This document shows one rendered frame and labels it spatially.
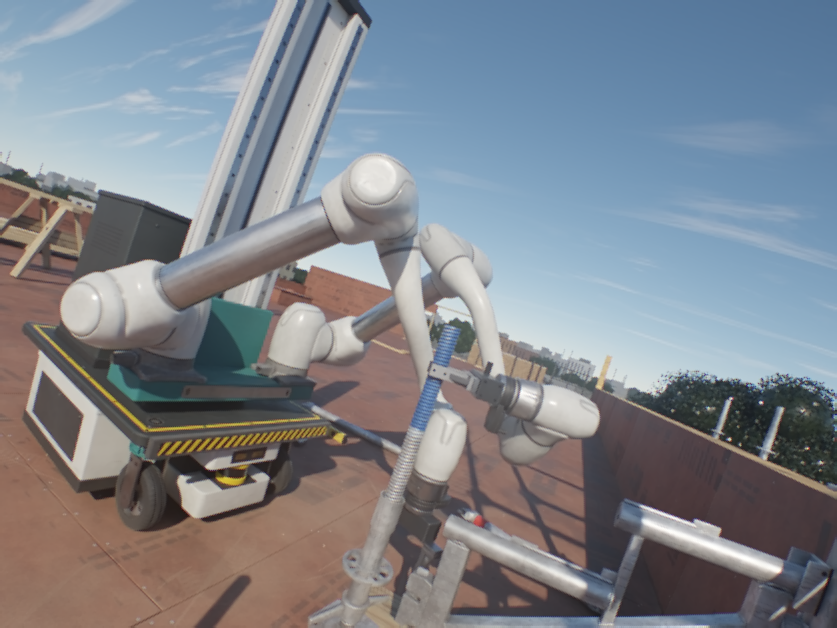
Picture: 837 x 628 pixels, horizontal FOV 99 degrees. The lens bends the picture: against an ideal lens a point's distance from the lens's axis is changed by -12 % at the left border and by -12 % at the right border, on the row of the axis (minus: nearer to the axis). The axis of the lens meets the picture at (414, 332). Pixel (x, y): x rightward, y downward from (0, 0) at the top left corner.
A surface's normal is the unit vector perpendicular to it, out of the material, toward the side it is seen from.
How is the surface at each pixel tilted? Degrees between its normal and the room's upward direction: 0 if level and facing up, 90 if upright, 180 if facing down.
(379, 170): 87
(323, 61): 90
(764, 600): 90
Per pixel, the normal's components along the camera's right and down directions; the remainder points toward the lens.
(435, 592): -0.38, -0.11
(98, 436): 0.84, 0.30
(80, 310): -0.15, 0.04
